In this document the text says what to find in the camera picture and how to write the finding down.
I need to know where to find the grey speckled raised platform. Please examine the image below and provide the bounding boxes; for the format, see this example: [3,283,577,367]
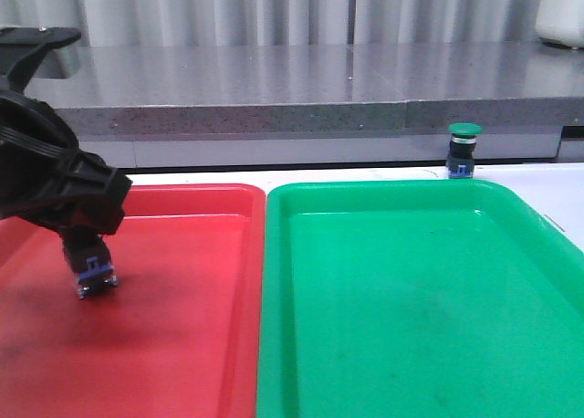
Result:
[26,42,583,172]

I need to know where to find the green mushroom push button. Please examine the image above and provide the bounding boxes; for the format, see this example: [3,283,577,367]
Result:
[445,122,483,179]

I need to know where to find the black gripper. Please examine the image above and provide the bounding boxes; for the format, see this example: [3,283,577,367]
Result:
[1,26,131,235]

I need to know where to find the red mushroom push button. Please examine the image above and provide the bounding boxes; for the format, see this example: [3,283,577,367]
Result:
[60,227,119,299]

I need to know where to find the red plastic tray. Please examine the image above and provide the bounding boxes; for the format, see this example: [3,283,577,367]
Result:
[1,184,266,417]

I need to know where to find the green plastic tray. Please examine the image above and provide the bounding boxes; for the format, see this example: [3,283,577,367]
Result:
[256,180,583,417]

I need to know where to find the white object on platform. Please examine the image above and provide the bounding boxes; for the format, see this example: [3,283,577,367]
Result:
[535,0,583,49]

